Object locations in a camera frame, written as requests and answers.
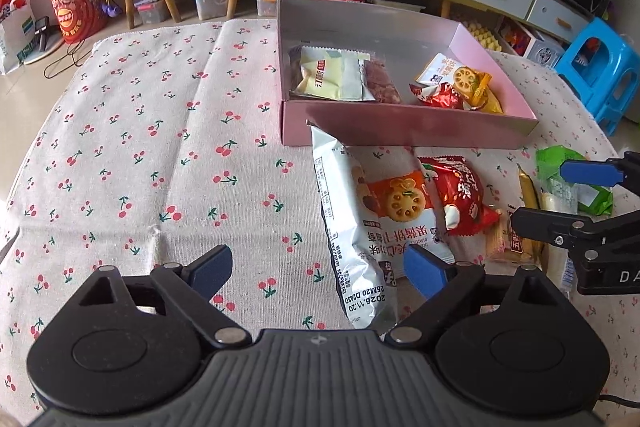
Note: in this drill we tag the white orange cookie packet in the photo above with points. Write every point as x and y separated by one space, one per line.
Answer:
457 74

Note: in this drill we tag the white shopping bag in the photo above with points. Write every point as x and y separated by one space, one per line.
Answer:
17 37

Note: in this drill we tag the red mascot bag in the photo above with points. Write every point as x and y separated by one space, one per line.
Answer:
75 12

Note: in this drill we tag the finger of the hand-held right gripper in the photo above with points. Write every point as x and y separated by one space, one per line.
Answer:
540 222
585 171

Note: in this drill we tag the cherry print tablecloth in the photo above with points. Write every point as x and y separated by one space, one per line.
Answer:
150 132

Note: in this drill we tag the green snack packet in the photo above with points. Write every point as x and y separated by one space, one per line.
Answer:
555 159

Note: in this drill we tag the yellow egg tray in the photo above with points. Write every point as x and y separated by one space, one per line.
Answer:
484 36

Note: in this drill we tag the red snack packet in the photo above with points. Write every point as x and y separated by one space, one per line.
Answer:
460 197

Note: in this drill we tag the large silver biscuit packet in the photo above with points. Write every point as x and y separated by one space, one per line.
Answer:
360 232

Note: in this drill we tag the clear storage bin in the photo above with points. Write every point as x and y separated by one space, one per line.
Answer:
150 9

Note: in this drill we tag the pink cardboard box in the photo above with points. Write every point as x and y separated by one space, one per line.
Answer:
400 127

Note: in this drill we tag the blue plastic stool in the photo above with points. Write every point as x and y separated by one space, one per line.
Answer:
600 72

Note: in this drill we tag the clear bin with blue lid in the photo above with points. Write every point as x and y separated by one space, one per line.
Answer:
212 3

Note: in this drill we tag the pale yellow snack packet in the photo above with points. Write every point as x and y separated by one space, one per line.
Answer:
330 74

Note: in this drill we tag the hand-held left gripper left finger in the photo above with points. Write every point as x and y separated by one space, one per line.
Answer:
212 267

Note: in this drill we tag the white printed crate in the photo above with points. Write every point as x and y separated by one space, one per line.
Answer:
545 53

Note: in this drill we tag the white storage bin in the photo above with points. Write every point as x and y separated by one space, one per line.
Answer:
264 4

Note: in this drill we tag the pink nougat packet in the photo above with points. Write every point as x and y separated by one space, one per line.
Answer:
382 83

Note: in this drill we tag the orange cracker packet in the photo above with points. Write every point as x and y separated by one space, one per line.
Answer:
502 237

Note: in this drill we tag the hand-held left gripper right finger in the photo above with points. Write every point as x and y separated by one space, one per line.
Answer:
425 269

